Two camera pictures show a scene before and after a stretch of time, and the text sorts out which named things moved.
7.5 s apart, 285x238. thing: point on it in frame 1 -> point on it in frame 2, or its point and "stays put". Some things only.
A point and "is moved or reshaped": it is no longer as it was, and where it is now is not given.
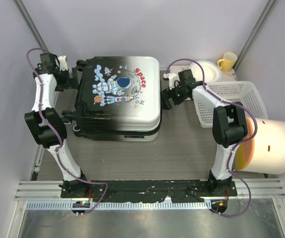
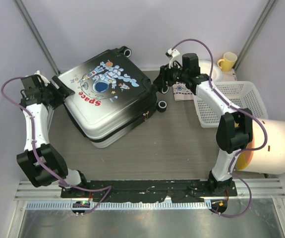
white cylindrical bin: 272,149 stays put
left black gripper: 69,84 -> 62,91
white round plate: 212,73 stays put
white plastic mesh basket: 246,92 stays put
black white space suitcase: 117,98 is moved or reshaped
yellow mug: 227,63 stays put
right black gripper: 167,94 -> 160,81
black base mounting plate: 184,191 stays put
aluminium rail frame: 254,189 stays put
